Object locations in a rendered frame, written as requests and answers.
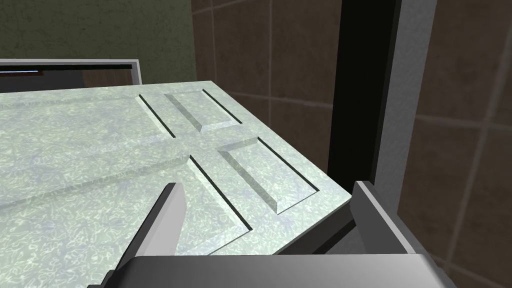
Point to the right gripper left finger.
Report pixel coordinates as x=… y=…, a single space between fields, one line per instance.
x=160 y=228

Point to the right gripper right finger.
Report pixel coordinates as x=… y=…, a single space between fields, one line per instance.
x=374 y=224

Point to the pale green panelled door leaf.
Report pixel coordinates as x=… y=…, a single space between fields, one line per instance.
x=100 y=168

